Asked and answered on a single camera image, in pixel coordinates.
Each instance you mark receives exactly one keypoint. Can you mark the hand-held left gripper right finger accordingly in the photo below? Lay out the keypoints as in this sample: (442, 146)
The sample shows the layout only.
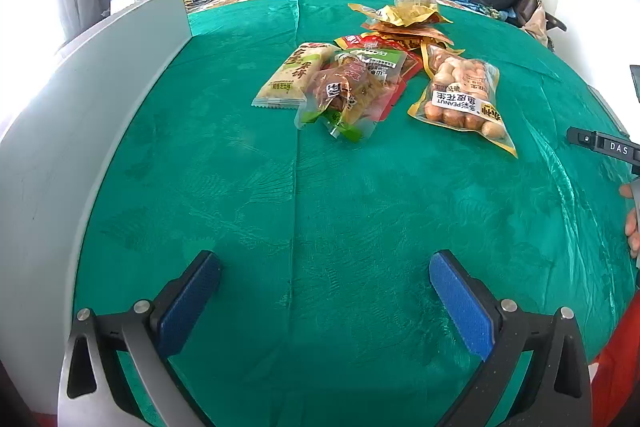
(465, 307)

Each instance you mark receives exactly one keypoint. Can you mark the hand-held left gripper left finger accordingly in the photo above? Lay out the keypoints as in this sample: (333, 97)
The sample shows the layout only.
(190, 302)

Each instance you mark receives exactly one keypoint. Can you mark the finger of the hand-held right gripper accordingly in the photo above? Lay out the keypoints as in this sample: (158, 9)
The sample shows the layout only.
(600, 143)

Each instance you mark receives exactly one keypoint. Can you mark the orange snack packet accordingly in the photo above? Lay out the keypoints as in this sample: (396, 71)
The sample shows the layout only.
(432, 37)

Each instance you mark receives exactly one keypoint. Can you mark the person's right hand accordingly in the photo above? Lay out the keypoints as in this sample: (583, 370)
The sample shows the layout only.
(633, 227)

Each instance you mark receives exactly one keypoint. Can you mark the yellow peanut packet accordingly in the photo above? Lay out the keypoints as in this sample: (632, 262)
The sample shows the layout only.
(457, 102)

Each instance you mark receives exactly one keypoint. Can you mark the person's red clothing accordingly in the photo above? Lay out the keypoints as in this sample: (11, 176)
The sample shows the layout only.
(617, 377)

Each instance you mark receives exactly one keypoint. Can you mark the white board panel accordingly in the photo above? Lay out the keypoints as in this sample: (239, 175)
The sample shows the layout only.
(75, 132)

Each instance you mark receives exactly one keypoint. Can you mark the green label snack packet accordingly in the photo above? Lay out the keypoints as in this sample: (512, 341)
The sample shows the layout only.
(385, 62)

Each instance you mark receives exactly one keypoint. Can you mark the gold snack packet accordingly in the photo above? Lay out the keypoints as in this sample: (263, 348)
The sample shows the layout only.
(407, 13)

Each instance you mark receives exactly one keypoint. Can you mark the clear packet brown snack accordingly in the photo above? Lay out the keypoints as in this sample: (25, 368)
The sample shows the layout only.
(340, 94)

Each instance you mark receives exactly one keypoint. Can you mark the beige green cracker packet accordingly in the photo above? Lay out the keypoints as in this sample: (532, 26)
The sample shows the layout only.
(292, 77)

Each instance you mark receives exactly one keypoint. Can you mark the red snack packet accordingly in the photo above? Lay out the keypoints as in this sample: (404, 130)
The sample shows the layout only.
(360, 42)

